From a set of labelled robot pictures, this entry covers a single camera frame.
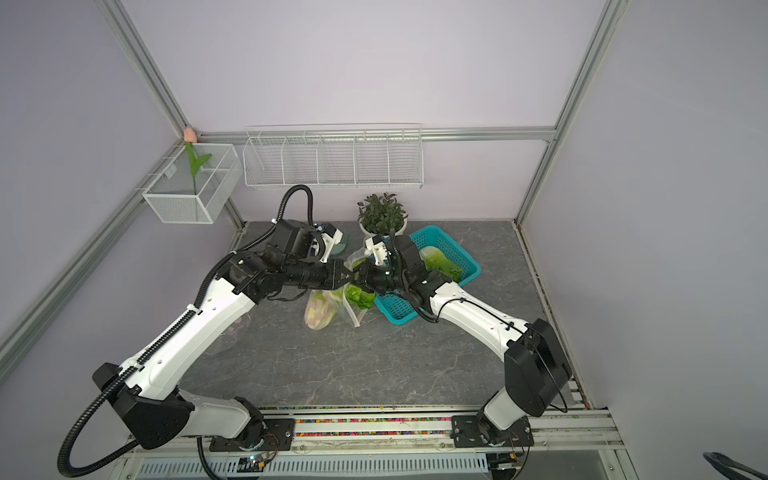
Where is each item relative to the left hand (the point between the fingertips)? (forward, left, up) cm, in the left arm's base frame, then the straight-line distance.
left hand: (353, 279), depth 69 cm
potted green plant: (+32, -8, -11) cm, 35 cm away
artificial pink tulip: (+43, +48, +4) cm, 65 cm away
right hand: (+3, +4, -3) cm, 6 cm away
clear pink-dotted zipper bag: (-6, +2, -5) cm, 8 cm away
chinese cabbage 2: (-2, -1, -6) cm, 6 cm away
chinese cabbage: (+3, +12, -18) cm, 22 cm away
